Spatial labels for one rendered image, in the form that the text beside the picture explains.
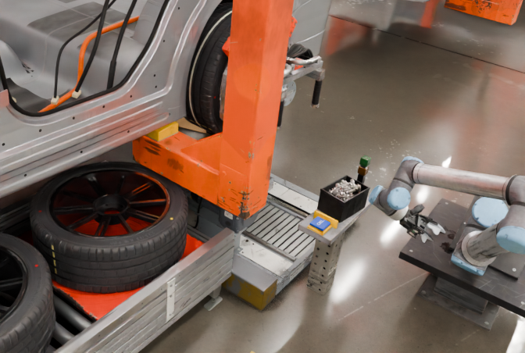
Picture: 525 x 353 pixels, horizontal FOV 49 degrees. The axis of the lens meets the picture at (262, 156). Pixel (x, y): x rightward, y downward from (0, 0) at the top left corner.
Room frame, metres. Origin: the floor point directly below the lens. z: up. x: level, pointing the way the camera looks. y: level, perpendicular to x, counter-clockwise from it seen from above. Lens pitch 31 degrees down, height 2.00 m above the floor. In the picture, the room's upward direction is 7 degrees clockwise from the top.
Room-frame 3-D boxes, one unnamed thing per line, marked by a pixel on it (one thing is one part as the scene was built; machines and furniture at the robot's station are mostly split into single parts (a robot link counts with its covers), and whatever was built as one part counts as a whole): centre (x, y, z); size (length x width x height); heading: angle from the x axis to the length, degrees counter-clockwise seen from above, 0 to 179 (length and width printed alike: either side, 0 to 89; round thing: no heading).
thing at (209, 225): (2.37, 0.19, 0.26); 0.42 x 0.18 x 0.35; 58
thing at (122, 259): (1.99, 0.62, 0.39); 0.66 x 0.66 x 0.24
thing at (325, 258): (2.17, -0.37, 0.21); 0.10 x 0.10 x 0.42; 58
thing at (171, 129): (2.32, 0.50, 0.71); 0.14 x 0.14 x 0.05; 58
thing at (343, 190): (2.22, -0.40, 0.51); 0.20 x 0.14 x 0.13; 139
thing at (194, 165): (2.23, 0.35, 0.69); 0.52 x 0.17 x 0.35; 58
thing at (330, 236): (2.19, -0.38, 0.44); 0.43 x 0.17 x 0.03; 148
